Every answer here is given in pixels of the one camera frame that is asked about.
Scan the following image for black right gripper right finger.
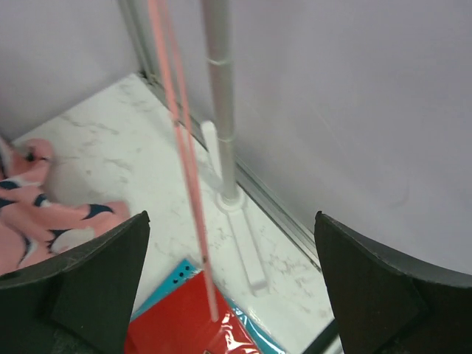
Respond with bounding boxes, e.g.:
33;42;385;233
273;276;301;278
314;212;471;353

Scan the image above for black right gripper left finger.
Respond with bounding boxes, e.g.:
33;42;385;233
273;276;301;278
1;212;150;353

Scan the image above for pink wire hanger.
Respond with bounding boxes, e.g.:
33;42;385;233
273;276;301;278
147;1;218;322

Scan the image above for pink shark print shorts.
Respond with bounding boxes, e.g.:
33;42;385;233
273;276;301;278
1;139;130;274

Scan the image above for red plastic folder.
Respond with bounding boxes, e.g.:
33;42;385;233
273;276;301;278
124;274;260;354

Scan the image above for blue plastic folder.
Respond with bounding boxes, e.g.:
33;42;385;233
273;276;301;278
131;258;287;354

